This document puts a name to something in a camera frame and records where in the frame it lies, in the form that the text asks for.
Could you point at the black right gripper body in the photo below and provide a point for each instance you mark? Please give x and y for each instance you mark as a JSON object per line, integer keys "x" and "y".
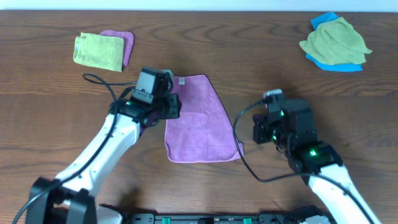
{"x": 262, "y": 129}

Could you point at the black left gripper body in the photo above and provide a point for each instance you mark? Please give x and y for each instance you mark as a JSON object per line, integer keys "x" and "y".
{"x": 169, "y": 108}

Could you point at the purple microfiber cloth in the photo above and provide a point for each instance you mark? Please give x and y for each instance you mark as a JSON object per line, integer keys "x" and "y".
{"x": 203, "y": 132}

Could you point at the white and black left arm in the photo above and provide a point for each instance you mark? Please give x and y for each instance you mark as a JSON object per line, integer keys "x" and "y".
{"x": 70, "y": 196}

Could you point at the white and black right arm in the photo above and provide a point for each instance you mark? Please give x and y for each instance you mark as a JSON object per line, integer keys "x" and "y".
{"x": 290, "y": 125}

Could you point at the folded purple cloth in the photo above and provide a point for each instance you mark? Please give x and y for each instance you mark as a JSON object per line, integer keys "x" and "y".
{"x": 128, "y": 42}

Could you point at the folded green cloth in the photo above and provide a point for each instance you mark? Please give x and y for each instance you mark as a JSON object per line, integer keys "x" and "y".
{"x": 98, "y": 51}

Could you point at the crumpled green cloth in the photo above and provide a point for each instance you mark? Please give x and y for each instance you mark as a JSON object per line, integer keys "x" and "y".
{"x": 336, "y": 42}

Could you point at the blue cloth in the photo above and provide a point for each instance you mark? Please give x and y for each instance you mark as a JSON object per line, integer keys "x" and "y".
{"x": 346, "y": 67}

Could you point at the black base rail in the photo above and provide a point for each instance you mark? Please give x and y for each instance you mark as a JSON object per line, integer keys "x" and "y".
{"x": 261, "y": 218}

